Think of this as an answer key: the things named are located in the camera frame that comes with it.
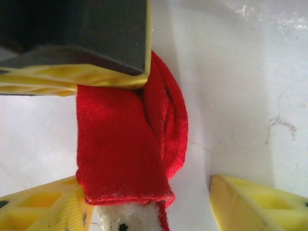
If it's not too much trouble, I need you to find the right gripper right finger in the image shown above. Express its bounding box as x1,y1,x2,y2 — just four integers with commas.
209,174,308,231

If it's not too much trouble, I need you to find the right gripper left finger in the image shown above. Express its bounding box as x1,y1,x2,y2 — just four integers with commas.
0,176,95,231

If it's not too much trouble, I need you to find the red sock with white toe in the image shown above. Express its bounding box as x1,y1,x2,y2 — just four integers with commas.
75,50,190,231

